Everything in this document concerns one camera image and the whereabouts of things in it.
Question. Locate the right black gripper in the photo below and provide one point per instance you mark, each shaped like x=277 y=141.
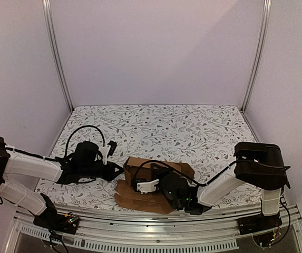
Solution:
x=166 y=176

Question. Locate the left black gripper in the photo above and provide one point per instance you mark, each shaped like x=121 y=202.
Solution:
x=110 y=175

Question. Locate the brown cardboard box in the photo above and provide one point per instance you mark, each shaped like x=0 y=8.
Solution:
x=155 y=202

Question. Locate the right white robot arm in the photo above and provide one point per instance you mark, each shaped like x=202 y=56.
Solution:
x=258 y=164

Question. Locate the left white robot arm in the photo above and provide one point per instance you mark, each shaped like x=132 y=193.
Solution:
x=88 y=161

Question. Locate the floral patterned table mat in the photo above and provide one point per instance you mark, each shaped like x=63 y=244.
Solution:
x=203 y=136

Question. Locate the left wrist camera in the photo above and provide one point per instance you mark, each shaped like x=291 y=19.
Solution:
x=106 y=151

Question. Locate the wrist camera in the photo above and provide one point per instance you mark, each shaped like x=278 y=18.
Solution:
x=106 y=151
x=142 y=186

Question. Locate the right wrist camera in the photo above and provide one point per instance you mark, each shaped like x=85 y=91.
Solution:
x=142 y=186

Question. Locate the front aluminium rail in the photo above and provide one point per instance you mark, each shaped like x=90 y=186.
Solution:
x=121 y=231

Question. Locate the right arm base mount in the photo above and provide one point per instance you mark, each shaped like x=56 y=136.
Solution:
x=257 y=223

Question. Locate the left aluminium frame post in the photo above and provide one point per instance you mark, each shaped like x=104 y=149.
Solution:
x=48 y=15

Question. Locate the aluminium frame post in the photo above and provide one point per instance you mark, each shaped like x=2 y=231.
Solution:
x=48 y=15
x=258 y=54

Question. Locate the right aluminium frame post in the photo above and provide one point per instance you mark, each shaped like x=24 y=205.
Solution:
x=258 y=54

